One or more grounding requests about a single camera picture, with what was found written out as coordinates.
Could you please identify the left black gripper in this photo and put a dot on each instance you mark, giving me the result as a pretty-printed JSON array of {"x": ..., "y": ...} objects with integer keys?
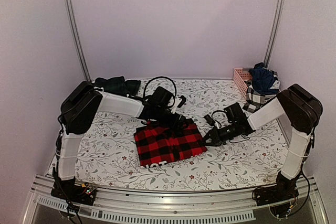
[{"x": 178, "y": 127}]

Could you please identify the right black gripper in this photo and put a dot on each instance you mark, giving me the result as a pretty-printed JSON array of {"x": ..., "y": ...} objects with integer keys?
[{"x": 216, "y": 140}]

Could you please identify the red black plaid shirt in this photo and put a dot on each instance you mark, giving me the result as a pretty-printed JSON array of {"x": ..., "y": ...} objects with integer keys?
[{"x": 158, "y": 146}]

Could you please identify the dark green plaid skirt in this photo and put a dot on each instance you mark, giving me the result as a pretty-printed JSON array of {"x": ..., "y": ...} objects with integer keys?
[{"x": 118, "y": 85}]

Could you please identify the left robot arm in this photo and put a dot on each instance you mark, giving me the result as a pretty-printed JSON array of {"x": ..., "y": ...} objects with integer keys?
[{"x": 78, "y": 111}]

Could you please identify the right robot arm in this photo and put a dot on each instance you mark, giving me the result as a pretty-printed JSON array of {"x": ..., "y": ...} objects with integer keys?
[{"x": 296, "y": 104}]

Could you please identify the grey white plaid cloth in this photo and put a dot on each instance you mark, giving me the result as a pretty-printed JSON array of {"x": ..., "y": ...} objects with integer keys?
[{"x": 255, "y": 100}]

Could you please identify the pink plastic basket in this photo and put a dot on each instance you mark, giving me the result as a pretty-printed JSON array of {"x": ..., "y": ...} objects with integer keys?
[{"x": 242, "y": 78}]

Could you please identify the dark blue garment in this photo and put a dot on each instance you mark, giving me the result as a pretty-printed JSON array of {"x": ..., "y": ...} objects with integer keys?
[{"x": 264, "y": 81}]

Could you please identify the floral patterned table mat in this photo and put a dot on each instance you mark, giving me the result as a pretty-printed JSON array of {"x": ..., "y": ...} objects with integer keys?
[{"x": 107, "y": 155}]

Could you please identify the front aluminium rail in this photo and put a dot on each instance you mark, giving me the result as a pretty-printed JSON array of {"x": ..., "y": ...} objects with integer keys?
[{"x": 123, "y": 205}]

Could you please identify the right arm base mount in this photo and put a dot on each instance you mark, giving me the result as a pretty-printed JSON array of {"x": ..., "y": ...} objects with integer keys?
[{"x": 284, "y": 193}]

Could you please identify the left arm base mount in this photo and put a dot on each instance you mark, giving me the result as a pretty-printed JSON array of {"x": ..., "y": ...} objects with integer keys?
[{"x": 67, "y": 190}]

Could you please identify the right aluminium frame post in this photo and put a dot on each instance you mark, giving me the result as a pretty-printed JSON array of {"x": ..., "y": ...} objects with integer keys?
[{"x": 273, "y": 32}]

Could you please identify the aluminium frame post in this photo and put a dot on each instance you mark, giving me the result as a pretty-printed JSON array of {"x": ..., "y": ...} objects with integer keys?
[
  {"x": 76, "y": 39},
  {"x": 273, "y": 32}
]

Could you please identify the left aluminium frame post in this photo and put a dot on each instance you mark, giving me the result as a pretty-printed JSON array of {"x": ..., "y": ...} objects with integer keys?
[{"x": 76, "y": 39}]

